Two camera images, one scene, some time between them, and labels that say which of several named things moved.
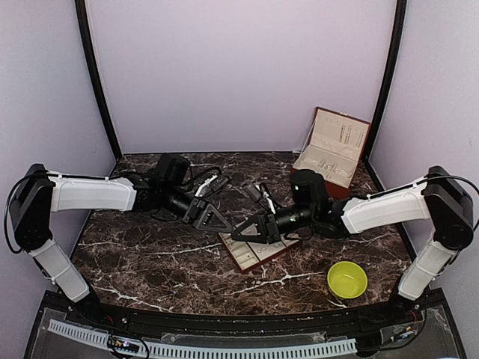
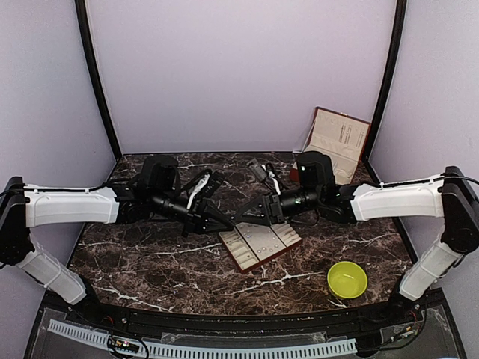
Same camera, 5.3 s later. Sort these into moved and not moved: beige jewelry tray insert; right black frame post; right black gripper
Moved: right black gripper
Not moved: right black frame post; beige jewelry tray insert
